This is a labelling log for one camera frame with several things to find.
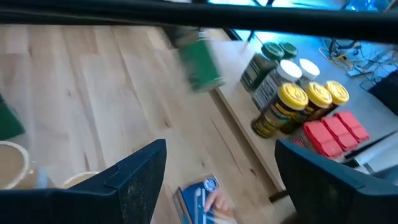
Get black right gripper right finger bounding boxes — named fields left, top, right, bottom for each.
left=274, top=139, right=398, bottom=224

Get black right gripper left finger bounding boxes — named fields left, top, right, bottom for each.
left=0, top=139, right=167, bottom=224

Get white lid glass spice jar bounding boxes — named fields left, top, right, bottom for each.
left=295, top=58, right=321, bottom=90
left=251, top=59, right=303, bottom=111

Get green lid glass spice jar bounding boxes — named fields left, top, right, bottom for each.
left=279, top=41, right=299, bottom=60
left=164, top=26, right=226, bottom=94
left=239, top=42, right=285, bottom=93

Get wooden shelf board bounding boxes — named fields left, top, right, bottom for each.
left=211, top=29, right=398, bottom=203

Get tan lid furikake jar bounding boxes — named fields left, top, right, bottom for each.
left=60, top=170, right=101, bottom=190
left=0, top=141, right=50, bottom=190

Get blue plastic wrap box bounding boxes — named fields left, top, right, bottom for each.
left=173, top=174, right=239, bottom=224

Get yellow extension cable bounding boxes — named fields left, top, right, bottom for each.
left=318, top=37, right=358, bottom=72

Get thick black cable sleeve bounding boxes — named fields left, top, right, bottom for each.
left=0, top=0, right=398, bottom=44

